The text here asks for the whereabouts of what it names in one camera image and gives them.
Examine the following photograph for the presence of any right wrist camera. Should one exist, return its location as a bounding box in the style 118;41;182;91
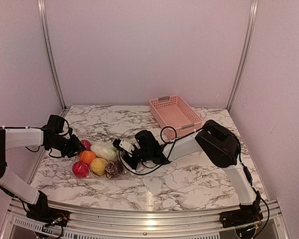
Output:
113;139;135;153

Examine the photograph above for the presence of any dark purple fake vegetable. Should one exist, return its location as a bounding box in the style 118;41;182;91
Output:
105;161;123;179

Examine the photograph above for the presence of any red fake apple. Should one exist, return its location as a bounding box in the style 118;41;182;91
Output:
72;161;89;178

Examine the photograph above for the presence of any left aluminium frame post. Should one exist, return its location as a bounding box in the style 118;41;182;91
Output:
37;0;67;112

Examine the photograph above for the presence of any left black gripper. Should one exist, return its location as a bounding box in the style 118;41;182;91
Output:
48;134;85;158

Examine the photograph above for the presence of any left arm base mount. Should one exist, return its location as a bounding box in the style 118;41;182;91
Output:
26;207;70;227

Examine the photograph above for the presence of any white fake cabbage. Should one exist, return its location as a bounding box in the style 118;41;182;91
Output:
90;144;118;161

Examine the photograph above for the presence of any orange fake fruit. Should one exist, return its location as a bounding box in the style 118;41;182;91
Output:
79;150;97;165

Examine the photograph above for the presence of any clear zip top bag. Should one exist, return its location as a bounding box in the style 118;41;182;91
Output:
69;139;131;180

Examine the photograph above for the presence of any yellow fake fruit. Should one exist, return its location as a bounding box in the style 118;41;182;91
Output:
90;158;107;176

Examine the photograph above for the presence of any front aluminium rail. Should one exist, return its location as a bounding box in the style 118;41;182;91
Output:
0;199;290;239

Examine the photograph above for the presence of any pink perforated plastic basket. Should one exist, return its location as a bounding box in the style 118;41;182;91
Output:
149;95;203;139

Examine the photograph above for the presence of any aluminium frame post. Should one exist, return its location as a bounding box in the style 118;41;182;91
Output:
37;0;67;112
226;0;259;112

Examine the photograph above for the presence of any right aluminium frame post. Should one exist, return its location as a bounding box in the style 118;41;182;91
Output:
226;0;259;112

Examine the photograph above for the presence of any dark red fake fruit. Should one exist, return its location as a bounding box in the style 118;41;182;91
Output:
80;139;92;151

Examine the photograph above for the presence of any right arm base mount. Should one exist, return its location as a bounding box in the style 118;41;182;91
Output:
219;209;264;228

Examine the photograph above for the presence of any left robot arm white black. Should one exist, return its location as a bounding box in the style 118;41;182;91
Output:
0;115;85;222

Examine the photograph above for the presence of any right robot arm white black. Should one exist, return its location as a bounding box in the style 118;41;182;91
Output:
113;120;263;227

